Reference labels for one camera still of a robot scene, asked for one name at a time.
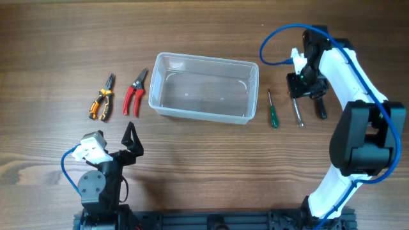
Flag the black red handled screwdriver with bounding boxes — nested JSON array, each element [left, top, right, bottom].
[[316, 97, 327, 119]]

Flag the silver socket wrench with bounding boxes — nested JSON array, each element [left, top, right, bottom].
[[292, 98, 304, 128]]

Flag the green handled screwdriver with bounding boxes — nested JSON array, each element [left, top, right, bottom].
[[268, 89, 279, 128]]

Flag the red handled cutters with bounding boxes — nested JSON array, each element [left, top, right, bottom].
[[123, 68, 148, 118]]

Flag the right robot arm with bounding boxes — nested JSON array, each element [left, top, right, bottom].
[[287, 25, 406, 229]]

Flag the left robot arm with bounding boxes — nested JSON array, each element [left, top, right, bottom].
[[72, 122, 144, 229]]

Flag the clear plastic container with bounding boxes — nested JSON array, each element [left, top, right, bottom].
[[148, 52, 259, 125]]

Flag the orange black long-nose pliers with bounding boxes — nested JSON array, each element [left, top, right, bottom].
[[88, 73, 115, 122]]

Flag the left blue cable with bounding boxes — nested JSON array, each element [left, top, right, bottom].
[[60, 143, 83, 197]]

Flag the blue cable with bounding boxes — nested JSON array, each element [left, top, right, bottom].
[[60, 143, 83, 197], [259, 23, 403, 230]]

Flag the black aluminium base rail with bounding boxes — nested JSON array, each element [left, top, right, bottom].
[[73, 208, 357, 230]]

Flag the right blue cable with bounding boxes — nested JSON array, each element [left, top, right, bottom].
[[259, 23, 403, 230]]

